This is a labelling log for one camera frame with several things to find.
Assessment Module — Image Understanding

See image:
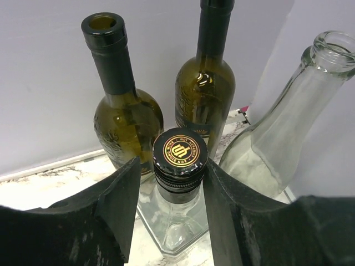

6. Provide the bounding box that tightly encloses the green bottle white label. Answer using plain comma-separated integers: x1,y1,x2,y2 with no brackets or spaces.
81,12,164,182

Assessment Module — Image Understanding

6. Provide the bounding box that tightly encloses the green bottle back right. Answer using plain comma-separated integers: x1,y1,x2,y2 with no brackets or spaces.
175,1,236,158

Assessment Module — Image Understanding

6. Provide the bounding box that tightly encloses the square clear liquor bottle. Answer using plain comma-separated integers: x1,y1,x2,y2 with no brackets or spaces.
137,127,209,258

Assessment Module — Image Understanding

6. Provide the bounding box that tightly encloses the tall clear glass bottle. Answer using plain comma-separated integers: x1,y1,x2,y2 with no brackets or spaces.
219,30,354,198

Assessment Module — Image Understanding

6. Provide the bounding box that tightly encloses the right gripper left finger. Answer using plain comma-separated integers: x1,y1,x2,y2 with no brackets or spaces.
1,158,141,265

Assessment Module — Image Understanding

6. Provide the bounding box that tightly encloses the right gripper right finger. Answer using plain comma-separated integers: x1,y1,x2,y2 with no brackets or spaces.
203,161,354,265

